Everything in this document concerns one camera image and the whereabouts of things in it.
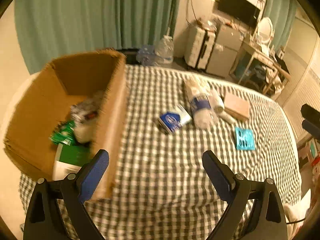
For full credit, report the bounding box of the teal pill blister pack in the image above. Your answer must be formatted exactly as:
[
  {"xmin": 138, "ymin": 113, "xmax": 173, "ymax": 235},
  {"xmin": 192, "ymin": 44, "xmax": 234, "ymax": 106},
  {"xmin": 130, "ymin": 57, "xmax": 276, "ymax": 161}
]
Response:
[{"xmin": 235, "ymin": 127, "xmax": 255, "ymax": 151}]

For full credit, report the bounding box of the clear plastic water bottle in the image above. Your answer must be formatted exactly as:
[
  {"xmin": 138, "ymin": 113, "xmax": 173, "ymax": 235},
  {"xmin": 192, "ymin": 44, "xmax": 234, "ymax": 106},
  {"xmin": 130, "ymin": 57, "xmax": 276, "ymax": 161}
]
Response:
[{"xmin": 184, "ymin": 77, "xmax": 217, "ymax": 129}]

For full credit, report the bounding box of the green white packet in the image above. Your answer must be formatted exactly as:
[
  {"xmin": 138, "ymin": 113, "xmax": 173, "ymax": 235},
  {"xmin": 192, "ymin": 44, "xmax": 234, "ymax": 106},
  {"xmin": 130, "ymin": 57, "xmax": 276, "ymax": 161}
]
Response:
[{"xmin": 49, "ymin": 120, "xmax": 76, "ymax": 146}]

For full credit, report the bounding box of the checkered bed sheet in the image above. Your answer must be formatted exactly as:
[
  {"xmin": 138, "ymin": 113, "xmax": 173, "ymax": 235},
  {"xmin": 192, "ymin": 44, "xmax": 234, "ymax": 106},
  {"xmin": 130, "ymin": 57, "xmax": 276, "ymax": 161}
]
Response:
[{"xmin": 18, "ymin": 64, "xmax": 303, "ymax": 240}]

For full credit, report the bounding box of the brown cardboard box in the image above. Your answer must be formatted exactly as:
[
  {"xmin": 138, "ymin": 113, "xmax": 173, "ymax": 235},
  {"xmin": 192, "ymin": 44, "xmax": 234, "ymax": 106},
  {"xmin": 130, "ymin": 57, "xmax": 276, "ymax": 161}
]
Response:
[{"xmin": 4, "ymin": 49, "xmax": 129, "ymax": 200}]

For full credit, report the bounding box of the white cream tube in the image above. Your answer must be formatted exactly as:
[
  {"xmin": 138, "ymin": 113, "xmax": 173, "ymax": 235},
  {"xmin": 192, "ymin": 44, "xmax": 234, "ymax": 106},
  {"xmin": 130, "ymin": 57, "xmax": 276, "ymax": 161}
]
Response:
[{"xmin": 217, "ymin": 111, "xmax": 236, "ymax": 125}]

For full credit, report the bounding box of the flat tan cardboard box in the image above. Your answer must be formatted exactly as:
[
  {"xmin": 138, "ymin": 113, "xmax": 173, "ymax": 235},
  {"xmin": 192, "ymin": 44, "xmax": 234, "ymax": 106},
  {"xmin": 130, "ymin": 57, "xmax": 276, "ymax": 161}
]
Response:
[{"xmin": 223, "ymin": 92, "xmax": 250, "ymax": 122}]

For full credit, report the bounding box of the blue white medicine box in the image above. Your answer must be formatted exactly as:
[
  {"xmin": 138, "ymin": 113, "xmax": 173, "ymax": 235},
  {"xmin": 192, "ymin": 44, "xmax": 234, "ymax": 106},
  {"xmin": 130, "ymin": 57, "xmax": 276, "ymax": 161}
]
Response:
[{"xmin": 158, "ymin": 105, "xmax": 192, "ymax": 134}]

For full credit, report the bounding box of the white dressing table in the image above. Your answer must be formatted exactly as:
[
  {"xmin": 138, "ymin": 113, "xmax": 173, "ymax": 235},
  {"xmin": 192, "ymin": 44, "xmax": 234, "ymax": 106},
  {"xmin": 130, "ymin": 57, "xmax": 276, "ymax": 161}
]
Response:
[{"xmin": 229, "ymin": 42, "xmax": 291, "ymax": 97}]

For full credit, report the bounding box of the grey mini fridge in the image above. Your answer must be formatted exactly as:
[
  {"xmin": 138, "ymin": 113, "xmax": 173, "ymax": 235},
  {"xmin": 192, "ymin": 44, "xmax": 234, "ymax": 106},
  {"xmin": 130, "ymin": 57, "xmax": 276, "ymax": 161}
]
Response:
[{"xmin": 206, "ymin": 24, "xmax": 243, "ymax": 78}]

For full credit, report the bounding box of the white oval vanity mirror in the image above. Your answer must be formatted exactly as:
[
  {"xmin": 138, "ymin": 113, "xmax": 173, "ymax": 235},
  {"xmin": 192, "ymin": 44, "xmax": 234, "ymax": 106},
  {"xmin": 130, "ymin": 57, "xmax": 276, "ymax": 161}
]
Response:
[{"xmin": 255, "ymin": 17, "xmax": 274, "ymax": 46}]

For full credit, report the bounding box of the white suitcase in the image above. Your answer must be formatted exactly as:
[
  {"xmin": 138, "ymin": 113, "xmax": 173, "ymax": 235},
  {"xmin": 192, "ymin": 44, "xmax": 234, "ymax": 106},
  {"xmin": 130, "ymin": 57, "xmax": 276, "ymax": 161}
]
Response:
[{"xmin": 184, "ymin": 25, "xmax": 216, "ymax": 71}]

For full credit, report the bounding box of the large clear water jug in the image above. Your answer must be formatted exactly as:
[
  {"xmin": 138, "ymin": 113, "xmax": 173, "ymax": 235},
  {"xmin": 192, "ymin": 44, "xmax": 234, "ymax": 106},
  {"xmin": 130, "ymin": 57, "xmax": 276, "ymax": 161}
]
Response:
[{"xmin": 155, "ymin": 35, "xmax": 174, "ymax": 66}]

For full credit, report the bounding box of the green curtain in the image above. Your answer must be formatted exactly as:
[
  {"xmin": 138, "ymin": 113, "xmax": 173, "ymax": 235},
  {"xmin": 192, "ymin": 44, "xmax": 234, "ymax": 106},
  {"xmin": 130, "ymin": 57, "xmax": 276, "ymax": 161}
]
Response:
[
  {"xmin": 15, "ymin": 0, "xmax": 180, "ymax": 74},
  {"xmin": 263, "ymin": 0, "xmax": 298, "ymax": 51}
]

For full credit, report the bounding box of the black wall television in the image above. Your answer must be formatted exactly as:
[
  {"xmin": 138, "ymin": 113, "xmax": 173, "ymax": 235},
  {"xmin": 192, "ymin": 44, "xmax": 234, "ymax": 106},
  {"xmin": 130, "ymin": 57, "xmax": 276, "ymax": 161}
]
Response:
[{"xmin": 217, "ymin": 0, "xmax": 260, "ymax": 28}]

